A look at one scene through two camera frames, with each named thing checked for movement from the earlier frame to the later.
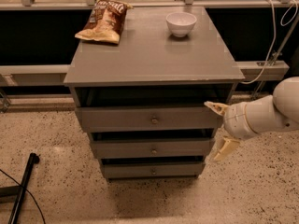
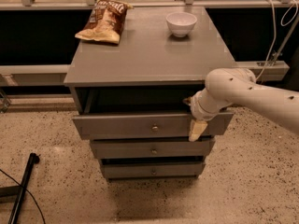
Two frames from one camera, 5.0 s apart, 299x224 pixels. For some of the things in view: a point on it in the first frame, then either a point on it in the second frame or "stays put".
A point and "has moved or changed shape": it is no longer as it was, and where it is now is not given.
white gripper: [234, 121] → [196, 107]
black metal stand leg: [20, 189] stays put
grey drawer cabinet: [142, 100] stays put
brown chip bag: [106, 21] stays put
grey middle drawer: [152, 147] stays put
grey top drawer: [148, 118] has moved or changed shape
